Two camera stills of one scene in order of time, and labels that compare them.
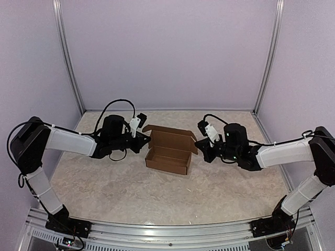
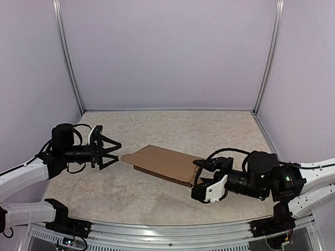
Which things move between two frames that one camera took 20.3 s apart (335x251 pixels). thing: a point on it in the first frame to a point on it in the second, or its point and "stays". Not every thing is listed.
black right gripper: [204, 149] to [214, 163]
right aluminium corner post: [269, 66] stays
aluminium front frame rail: [35, 235] stays
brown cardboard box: [170, 150] to [175, 167]
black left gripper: [140, 142] to [96, 149]
